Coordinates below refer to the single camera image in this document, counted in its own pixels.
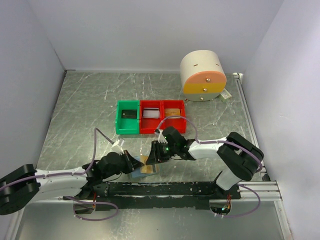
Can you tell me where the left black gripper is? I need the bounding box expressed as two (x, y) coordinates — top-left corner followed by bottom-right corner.
(102, 149), (144, 179)

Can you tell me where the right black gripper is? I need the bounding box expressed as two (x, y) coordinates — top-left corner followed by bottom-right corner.
(146, 140), (178, 165)

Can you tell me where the mint green card holder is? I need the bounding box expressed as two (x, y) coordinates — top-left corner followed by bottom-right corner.
(130, 155), (160, 180)

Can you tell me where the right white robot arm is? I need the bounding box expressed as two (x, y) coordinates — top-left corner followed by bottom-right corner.
(145, 126), (264, 199)

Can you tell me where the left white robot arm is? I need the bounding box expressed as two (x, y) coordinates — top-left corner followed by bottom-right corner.
(0, 151), (144, 216)

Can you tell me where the white magnetic stripe card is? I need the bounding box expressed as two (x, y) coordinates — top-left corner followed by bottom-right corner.
(142, 107), (160, 119)

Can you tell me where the black card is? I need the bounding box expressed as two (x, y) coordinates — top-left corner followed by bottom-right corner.
(121, 109), (138, 119)

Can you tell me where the middle red plastic bin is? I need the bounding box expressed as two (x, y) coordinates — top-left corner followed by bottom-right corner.
(139, 100), (163, 135)

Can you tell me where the red plastic bin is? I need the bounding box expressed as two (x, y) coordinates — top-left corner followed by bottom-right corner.
(139, 100), (163, 135)
(160, 100), (187, 134)

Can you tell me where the green plastic bin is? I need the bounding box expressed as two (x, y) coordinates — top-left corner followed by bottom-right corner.
(115, 100), (140, 135)

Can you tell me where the right red plastic bin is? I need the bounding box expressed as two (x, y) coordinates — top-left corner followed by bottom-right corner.
(160, 100), (187, 134)

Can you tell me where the small white tag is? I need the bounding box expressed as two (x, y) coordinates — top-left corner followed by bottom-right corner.
(219, 89), (232, 101)

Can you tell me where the beige cylindrical drawer cabinet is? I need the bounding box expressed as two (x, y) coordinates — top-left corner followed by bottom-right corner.
(180, 50), (227, 102)

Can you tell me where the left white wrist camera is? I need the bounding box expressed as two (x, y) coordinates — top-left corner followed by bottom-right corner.
(111, 138), (125, 155)

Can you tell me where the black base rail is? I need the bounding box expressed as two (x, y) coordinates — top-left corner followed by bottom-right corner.
(74, 181), (241, 210)

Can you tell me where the silver aluminium frame rail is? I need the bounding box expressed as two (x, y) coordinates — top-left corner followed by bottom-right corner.
(238, 181), (283, 202)

